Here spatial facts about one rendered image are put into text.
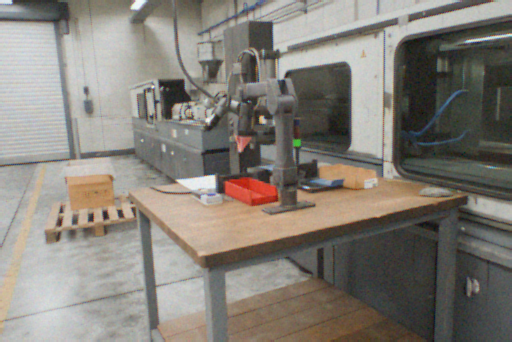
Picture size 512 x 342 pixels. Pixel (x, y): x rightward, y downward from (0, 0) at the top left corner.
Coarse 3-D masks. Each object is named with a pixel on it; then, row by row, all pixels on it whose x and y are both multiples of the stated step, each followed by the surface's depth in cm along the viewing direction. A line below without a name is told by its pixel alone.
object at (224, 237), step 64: (128, 192) 194; (320, 192) 176; (384, 192) 171; (192, 256) 118; (256, 256) 123; (320, 256) 248; (448, 256) 165; (192, 320) 208; (256, 320) 205; (320, 320) 203; (384, 320) 200; (448, 320) 171
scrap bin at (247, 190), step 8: (224, 184) 178; (232, 184) 171; (240, 184) 182; (248, 184) 184; (256, 184) 177; (264, 184) 170; (224, 192) 179; (232, 192) 172; (240, 192) 165; (248, 192) 158; (256, 192) 178; (264, 192) 171; (272, 192) 165; (240, 200) 166; (248, 200) 159; (256, 200) 158; (264, 200) 160; (272, 200) 162
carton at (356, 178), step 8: (320, 168) 197; (328, 168) 192; (336, 168) 202; (344, 168) 199; (352, 168) 194; (360, 168) 189; (320, 176) 198; (328, 176) 192; (336, 176) 187; (344, 176) 182; (352, 176) 177; (360, 176) 190; (368, 176) 185; (344, 184) 183; (352, 184) 178; (360, 184) 178; (368, 184) 180; (376, 184) 182
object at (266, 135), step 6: (270, 120) 188; (258, 126) 191; (264, 126) 186; (270, 126) 184; (258, 132) 189; (264, 132) 186; (270, 132) 187; (252, 138) 184; (258, 138) 182; (264, 138) 184; (270, 138) 185; (252, 144) 190; (264, 144) 188
